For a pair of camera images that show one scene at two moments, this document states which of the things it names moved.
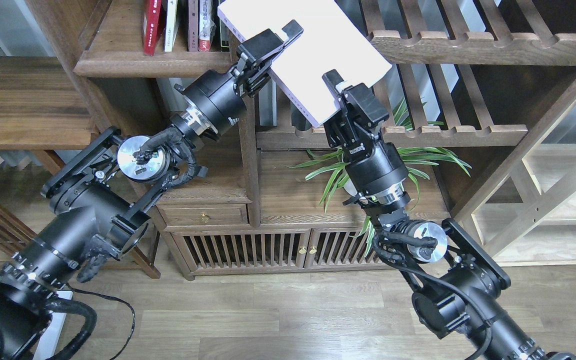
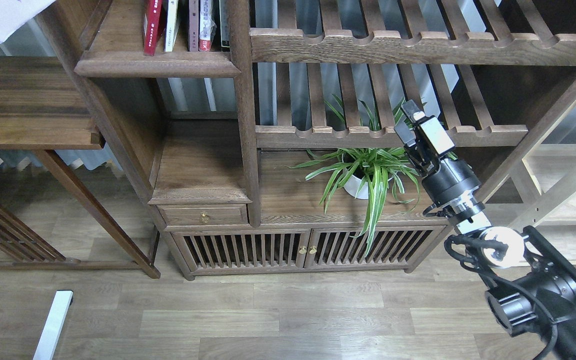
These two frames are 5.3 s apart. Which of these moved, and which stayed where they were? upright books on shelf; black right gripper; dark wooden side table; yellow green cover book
Moved: black right gripper
Stayed: upright books on shelf; dark wooden side table; yellow green cover book
